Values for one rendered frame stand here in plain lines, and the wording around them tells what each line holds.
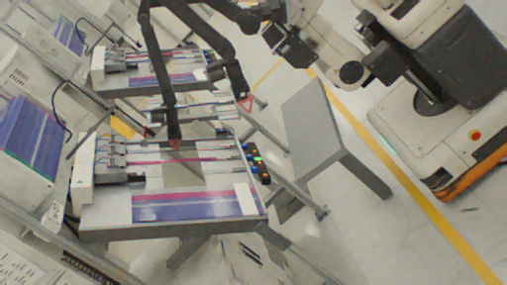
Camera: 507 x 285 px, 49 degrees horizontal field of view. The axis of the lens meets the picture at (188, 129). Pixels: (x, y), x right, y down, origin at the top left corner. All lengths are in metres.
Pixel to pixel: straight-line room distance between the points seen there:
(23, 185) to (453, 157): 1.69
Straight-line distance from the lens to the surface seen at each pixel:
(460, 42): 2.31
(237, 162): 2.51
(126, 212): 2.19
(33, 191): 2.15
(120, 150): 2.49
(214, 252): 2.49
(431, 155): 2.48
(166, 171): 3.65
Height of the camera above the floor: 1.90
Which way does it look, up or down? 21 degrees down
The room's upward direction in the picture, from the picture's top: 52 degrees counter-clockwise
